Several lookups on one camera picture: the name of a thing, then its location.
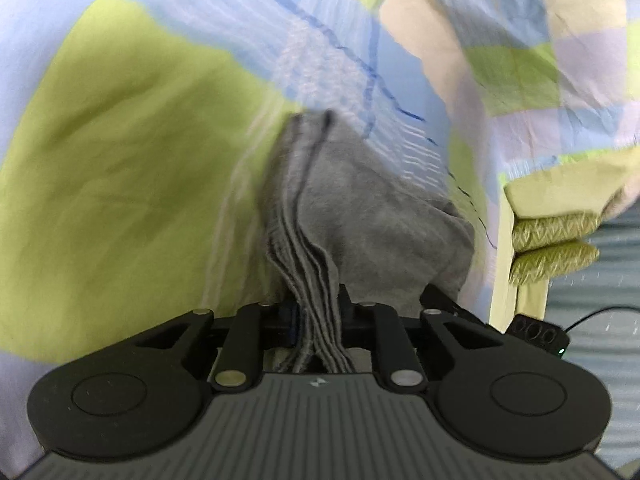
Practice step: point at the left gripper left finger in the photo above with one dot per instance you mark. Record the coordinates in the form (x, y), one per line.
(243, 340)

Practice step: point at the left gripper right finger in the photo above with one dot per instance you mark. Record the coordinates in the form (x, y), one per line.
(379, 329)

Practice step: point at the grey cotton pants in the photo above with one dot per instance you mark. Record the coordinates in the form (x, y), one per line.
(336, 218)

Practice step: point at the green zigzag cushion front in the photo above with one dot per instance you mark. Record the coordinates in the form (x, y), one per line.
(545, 263)

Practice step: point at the green zigzag cushion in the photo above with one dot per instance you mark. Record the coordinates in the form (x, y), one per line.
(545, 263)
(532, 234)

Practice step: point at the green zigzag cushion rear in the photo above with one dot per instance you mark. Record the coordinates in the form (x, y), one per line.
(532, 234)

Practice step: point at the blue curtain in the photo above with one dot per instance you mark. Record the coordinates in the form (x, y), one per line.
(600, 307)

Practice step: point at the green covered sofa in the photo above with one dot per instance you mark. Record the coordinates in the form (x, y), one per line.
(604, 182)

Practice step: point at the plaid patchwork bedsheet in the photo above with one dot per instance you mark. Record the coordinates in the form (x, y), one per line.
(134, 136)

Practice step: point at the black sensor box with cable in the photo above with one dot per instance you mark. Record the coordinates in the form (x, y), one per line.
(553, 338)

